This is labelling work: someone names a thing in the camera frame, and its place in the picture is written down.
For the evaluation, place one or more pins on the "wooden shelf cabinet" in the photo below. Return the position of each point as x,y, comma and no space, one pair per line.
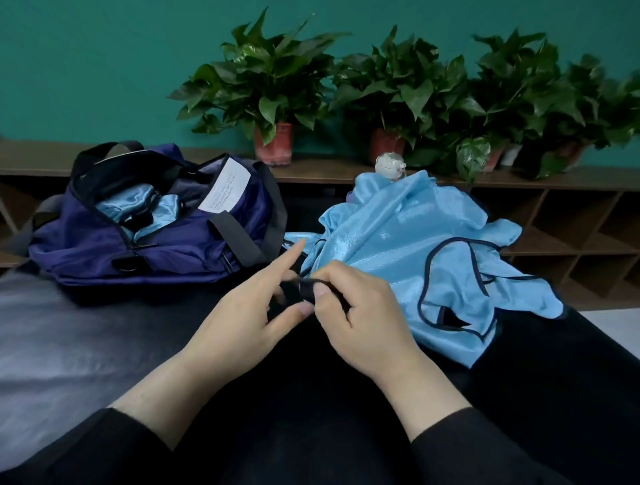
570,235

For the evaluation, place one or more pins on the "navy blue bag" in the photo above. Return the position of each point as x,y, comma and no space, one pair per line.
80,255

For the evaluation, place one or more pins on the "person's right forearm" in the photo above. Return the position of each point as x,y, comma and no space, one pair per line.
470,430

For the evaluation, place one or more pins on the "green plant in red pot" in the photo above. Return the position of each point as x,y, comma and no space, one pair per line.
260,75
400,85
605,105

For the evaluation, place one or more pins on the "green plant in white pot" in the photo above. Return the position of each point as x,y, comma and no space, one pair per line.
510,85

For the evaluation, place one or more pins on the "person's right hand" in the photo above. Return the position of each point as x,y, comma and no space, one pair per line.
370,320

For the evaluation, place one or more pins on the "person's left forearm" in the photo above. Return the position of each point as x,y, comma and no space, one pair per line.
110,430

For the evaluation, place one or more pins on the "clear bottle silver cap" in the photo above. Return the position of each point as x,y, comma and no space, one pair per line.
390,166

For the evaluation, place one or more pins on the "black leather bench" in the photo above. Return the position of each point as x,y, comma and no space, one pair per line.
80,350

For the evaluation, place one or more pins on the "person's left hand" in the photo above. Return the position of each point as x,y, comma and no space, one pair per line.
240,325

